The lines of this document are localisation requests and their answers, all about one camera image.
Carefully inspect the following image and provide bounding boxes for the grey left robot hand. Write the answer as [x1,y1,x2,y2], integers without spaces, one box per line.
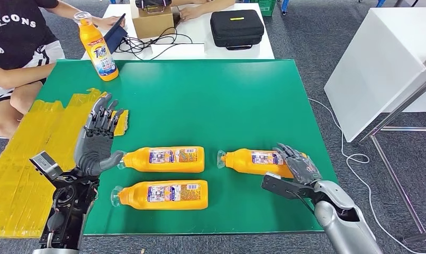
[73,93,126,177]

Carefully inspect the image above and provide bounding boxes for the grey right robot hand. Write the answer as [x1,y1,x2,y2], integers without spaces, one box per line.
[273,143,322,186]

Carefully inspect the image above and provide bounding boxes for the person's left hand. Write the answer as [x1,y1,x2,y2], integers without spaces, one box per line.
[93,15,126,32]

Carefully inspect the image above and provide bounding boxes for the person's hand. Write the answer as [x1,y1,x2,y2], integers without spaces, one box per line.
[179,6,207,22]

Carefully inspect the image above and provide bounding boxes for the orange Tide detergent bottle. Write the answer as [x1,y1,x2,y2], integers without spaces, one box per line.
[116,146,205,174]
[110,179,209,211]
[73,11,120,82]
[216,148,308,179]

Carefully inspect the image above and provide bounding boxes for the tablet in dark case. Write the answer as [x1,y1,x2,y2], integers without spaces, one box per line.
[103,13,129,55]

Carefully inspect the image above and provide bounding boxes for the brown cardboard box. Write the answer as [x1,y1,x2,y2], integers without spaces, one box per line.
[130,2,180,39]

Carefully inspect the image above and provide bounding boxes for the black carrying case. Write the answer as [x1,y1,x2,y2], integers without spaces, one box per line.
[210,9,265,50]

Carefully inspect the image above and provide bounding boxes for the white desk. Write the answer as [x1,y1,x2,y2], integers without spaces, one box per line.
[81,3,276,60]

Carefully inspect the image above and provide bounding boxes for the yellow taped sheet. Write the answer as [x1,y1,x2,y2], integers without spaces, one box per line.
[0,87,129,239]

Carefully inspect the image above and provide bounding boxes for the green plastic crate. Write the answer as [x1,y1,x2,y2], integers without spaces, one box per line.
[258,0,277,17]

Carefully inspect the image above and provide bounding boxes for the person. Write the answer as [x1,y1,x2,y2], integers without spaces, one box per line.
[0,0,126,139]

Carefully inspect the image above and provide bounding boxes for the white table with metal legs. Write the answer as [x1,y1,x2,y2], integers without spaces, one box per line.
[323,7,426,244]

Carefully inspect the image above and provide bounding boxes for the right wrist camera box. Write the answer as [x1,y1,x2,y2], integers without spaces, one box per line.
[261,171,317,201]

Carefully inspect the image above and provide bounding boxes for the black cable tangle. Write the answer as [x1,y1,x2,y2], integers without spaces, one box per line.
[114,26,194,60]

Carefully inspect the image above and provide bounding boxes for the black device with handle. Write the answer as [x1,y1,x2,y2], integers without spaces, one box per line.
[134,0,173,14]

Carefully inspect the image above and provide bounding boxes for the white floor cable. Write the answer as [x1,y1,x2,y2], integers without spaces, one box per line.
[308,97,424,254]

